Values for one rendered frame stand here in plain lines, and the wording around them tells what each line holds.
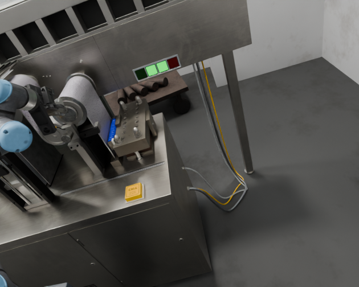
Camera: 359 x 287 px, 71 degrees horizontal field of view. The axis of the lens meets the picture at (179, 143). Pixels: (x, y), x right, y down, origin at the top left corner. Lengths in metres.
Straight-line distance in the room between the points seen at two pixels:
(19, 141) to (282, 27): 3.14
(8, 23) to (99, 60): 0.41
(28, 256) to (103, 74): 0.98
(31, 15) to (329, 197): 2.06
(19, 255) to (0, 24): 1.08
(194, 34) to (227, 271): 1.42
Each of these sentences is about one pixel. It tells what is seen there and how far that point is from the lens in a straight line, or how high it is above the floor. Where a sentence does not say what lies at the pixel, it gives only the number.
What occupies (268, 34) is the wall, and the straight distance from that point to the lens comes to 3.45.
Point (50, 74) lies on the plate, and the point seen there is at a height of 1.34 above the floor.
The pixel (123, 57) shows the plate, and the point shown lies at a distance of 1.39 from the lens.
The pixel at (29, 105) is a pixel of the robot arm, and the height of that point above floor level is 1.41.
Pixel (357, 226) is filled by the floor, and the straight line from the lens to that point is 2.00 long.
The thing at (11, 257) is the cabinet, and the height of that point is 0.76.
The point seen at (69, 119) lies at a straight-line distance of 1.18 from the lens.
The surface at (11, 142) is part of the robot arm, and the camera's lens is 0.75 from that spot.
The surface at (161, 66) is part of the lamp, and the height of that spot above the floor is 1.19.
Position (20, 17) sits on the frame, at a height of 1.61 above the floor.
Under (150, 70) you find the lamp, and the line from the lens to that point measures 1.40.
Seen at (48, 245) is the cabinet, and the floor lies 0.77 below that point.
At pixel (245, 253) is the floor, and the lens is 1.87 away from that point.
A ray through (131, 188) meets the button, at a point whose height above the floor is 0.92.
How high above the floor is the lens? 1.67
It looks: 37 degrees down
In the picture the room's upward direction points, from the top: 22 degrees counter-clockwise
